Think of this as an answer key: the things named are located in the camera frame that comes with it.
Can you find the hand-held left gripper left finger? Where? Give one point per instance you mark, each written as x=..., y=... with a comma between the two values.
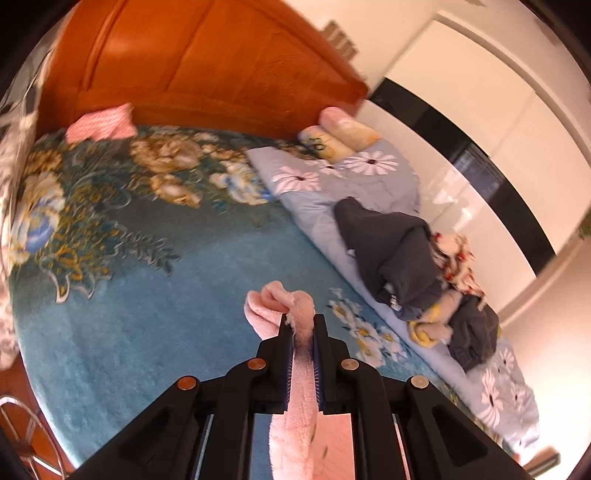
x=282, y=369

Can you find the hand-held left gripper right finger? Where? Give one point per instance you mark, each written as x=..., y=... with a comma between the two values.
x=325, y=369

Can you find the white wardrobe with black stripe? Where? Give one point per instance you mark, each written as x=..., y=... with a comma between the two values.
x=485, y=115

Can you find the teal floral blanket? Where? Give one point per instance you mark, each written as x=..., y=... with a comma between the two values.
x=161, y=300

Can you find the rolled yellow printed towel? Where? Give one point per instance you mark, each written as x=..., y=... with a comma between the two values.
x=323, y=145

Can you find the orange wooden headboard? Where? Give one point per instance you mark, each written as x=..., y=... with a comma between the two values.
x=207, y=60

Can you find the cream cloth with red print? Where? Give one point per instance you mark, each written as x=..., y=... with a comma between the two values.
x=457, y=263

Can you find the light blue daisy quilt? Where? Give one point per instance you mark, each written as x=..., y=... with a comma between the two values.
x=383, y=180

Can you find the dark grey pants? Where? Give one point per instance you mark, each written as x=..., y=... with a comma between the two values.
x=475, y=332

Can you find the wall switch panel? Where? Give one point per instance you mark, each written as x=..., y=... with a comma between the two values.
x=344, y=41

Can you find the dark grey sweatshirt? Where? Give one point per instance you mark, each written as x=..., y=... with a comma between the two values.
x=388, y=249

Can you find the pink printed fleece garment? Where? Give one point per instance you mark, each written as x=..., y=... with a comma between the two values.
x=295, y=443

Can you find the pink striped cloth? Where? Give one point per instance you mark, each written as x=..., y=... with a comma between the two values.
x=101, y=122

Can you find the beige and yellow fleece garment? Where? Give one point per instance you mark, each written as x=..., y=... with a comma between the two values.
x=434, y=323

